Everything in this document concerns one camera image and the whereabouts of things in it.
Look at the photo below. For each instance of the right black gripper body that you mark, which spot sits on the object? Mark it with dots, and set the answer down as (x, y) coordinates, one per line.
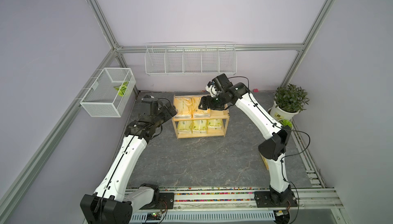
(220, 100)

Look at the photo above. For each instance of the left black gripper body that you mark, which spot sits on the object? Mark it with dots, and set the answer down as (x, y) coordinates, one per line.
(157, 119)

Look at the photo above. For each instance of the orange tissue pack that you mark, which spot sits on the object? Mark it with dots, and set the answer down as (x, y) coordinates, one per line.
(265, 162)
(183, 107)
(196, 111)

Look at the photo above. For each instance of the wooden two-tier shelf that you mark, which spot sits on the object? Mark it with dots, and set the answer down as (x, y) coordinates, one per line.
(214, 114)

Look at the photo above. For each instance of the green tissue pack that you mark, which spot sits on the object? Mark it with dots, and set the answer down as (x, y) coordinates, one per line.
(214, 124)
(185, 127)
(199, 127)

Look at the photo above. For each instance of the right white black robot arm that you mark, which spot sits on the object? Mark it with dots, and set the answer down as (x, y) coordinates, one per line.
(273, 146)

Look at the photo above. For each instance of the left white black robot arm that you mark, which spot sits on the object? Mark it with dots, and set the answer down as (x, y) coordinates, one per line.
(108, 204)

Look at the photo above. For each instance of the green leaf toy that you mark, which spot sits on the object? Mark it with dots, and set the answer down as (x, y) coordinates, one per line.
(122, 89)

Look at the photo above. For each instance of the large potted green plant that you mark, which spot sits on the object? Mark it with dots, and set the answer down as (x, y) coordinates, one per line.
(288, 102)

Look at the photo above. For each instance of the small potted succulent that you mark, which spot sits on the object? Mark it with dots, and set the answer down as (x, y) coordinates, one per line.
(285, 122)

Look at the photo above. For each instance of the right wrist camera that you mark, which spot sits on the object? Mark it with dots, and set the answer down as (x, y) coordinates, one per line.
(211, 89)

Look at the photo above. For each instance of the long white wire wall basket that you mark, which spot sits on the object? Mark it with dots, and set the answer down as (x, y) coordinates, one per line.
(191, 58)

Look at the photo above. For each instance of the white wire side basket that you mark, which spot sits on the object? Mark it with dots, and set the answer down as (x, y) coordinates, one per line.
(101, 100)

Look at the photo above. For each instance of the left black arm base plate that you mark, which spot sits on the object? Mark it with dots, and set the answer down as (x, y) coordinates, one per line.
(165, 200)

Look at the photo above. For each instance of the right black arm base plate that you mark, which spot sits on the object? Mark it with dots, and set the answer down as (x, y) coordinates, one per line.
(268, 199)

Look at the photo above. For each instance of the aluminium front rail frame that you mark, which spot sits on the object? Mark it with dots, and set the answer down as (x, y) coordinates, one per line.
(229, 205)

